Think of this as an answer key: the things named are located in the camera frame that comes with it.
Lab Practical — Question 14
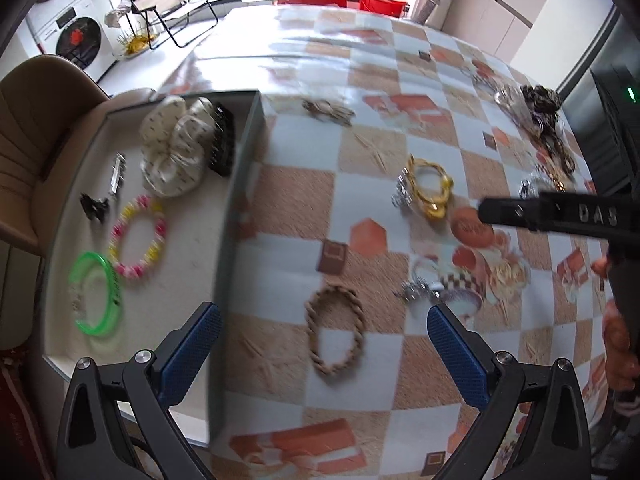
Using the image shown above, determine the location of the yellow hair tie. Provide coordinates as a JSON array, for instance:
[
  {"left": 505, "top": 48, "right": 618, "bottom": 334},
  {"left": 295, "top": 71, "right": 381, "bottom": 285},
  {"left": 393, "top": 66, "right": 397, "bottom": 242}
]
[{"left": 406, "top": 155, "right": 455, "bottom": 221}]

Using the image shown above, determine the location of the silver charm pendant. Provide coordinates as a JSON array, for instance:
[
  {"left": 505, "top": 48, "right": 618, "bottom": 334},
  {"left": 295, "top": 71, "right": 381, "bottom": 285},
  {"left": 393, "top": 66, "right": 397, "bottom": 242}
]
[{"left": 392, "top": 170, "right": 413, "bottom": 211}]

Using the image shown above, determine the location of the tan braided bracelet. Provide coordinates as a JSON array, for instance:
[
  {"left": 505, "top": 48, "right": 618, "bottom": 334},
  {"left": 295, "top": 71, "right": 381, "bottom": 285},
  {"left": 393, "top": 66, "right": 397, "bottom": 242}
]
[{"left": 304, "top": 284, "right": 365, "bottom": 377}]

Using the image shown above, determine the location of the silver spiked hair clip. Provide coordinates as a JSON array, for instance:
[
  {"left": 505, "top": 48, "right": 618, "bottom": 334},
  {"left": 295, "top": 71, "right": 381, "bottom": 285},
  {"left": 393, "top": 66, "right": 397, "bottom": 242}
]
[{"left": 108, "top": 152, "right": 126, "bottom": 198}]

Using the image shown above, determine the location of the black chain hair clip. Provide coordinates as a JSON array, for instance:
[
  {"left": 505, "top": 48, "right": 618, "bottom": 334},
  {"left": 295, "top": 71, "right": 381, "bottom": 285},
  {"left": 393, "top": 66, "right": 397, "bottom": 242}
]
[{"left": 208, "top": 102, "right": 235, "bottom": 177}]

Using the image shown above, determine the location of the grey jewelry tray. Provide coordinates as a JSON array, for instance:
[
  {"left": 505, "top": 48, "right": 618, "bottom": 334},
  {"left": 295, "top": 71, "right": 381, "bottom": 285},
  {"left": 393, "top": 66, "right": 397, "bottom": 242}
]
[{"left": 39, "top": 89, "right": 266, "bottom": 449}]

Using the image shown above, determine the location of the right hand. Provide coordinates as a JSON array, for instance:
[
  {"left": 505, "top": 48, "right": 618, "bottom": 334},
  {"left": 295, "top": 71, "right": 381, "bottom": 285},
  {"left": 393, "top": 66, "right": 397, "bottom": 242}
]
[{"left": 591, "top": 254, "right": 640, "bottom": 394}]

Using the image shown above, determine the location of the red printed fabric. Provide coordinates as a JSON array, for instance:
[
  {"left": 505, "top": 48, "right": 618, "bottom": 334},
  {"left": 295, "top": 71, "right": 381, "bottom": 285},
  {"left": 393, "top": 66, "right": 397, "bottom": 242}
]
[{"left": 1, "top": 354, "right": 54, "bottom": 479}]

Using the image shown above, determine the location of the clear hair claw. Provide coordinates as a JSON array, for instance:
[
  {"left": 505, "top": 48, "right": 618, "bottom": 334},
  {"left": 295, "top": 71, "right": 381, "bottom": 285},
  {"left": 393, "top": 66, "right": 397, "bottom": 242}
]
[{"left": 495, "top": 84, "right": 542, "bottom": 138}]

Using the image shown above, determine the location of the green translucent bangle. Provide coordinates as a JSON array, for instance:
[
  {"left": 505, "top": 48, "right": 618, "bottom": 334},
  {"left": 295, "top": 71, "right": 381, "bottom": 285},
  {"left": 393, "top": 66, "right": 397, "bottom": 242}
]
[{"left": 67, "top": 252, "right": 122, "bottom": 337}]

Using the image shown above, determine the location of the patterned tablecloth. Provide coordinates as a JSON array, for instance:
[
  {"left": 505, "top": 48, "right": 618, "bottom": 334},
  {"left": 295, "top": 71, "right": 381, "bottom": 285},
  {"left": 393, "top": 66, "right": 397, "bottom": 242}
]
[{"left": 164, "top": 6, "right": 611, "bottom": 479}]

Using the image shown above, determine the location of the small black hair claw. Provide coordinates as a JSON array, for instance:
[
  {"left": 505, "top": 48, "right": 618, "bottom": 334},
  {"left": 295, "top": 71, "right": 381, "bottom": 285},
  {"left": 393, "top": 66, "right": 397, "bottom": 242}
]
[{"left": 79, "top": 193, "right": 110, "bottom": 223}]

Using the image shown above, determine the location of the red plastic bucket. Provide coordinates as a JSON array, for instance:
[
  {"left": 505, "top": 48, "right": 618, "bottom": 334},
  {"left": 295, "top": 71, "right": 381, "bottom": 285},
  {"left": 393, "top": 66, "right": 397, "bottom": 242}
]
[{"left": 359, "top": 0, "right": 412, "bottom": 18}]

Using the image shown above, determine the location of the gold bunny hair clip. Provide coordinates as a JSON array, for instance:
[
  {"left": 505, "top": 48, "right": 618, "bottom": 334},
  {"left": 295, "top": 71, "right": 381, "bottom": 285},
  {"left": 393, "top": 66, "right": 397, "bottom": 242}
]
[{"left": 302, "top": 99, "right": 355, "bottom": 127}]

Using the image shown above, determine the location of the white polka dot scrunchie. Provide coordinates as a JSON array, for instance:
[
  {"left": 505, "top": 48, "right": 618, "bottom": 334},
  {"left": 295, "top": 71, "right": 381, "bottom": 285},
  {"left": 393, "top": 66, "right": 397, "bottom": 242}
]
[{"left": 139, "top": 96, "right": 215, "bottom": 198}]

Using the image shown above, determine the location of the brown leather chair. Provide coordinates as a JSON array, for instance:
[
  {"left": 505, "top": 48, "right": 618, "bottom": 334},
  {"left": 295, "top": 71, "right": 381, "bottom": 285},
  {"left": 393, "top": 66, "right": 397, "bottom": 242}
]
[{"left": 0, "top": 54, "right": 154, "bottom": 257}]

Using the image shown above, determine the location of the yellow flower bowl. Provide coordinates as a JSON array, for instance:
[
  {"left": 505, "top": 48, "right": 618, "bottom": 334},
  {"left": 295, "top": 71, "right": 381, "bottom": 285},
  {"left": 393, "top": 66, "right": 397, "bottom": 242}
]
[{"left": 117, "top": 32, "right": 155, "bottom": 58}]

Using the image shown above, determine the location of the white washing machine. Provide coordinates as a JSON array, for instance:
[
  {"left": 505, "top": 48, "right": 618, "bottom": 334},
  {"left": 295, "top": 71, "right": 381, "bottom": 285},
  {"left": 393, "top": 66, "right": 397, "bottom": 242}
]
[{"left": 26, "top": 0, "right": 116, "bottom": 81}]

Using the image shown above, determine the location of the black folding chair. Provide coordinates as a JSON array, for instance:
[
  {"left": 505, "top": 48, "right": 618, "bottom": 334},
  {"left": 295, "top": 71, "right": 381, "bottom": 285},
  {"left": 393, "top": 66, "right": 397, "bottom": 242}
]
[{"left": 131, "top": 0, "right": 220, "bottom": 50}]

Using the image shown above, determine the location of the brown bead chain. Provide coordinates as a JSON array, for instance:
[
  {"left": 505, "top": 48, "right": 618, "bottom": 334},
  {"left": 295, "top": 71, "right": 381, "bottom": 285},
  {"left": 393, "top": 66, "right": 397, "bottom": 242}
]
[{"left": 531, "top": 119, "right": 577, "bottom": 181}]

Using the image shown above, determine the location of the pink yellow bead bracelet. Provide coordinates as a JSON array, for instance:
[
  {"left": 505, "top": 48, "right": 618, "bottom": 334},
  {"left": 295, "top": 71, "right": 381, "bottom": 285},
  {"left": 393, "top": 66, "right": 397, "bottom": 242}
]
[{"left": 107, "top": 194, "right": 168, "bottom": 280}]

